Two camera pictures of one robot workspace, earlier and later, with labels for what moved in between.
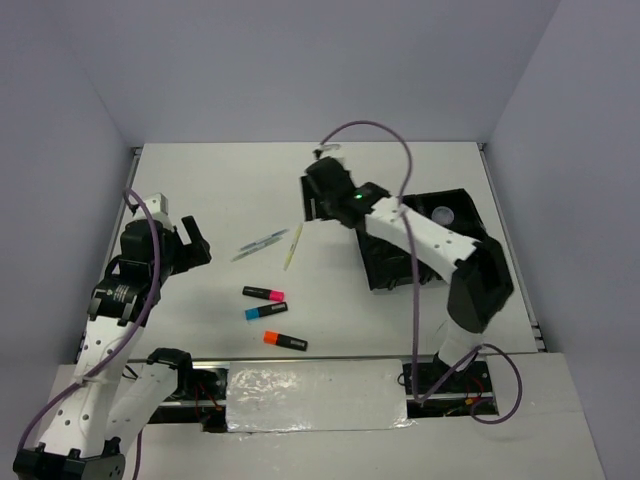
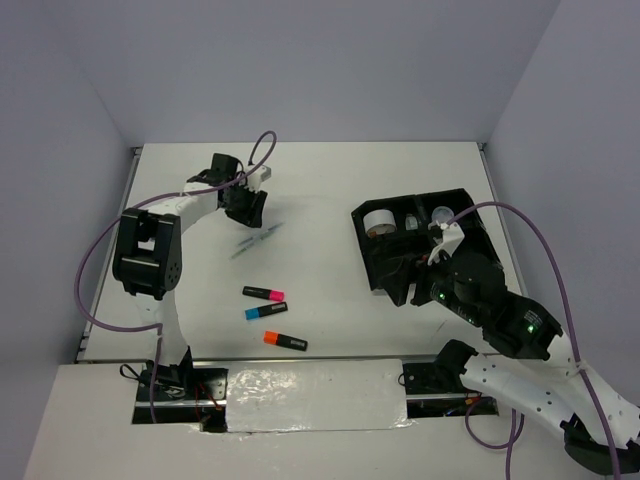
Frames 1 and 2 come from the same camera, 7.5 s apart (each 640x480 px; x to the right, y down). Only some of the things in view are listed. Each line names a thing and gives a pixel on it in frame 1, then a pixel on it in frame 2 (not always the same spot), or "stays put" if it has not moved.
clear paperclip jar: [443, 215] stays put
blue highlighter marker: [266, 310] stays put
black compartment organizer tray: [390, 263] stays put
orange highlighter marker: [276, 338] stays put
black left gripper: [192, 254] -> [253, 215]
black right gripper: [312, 197] -> [394, 281]
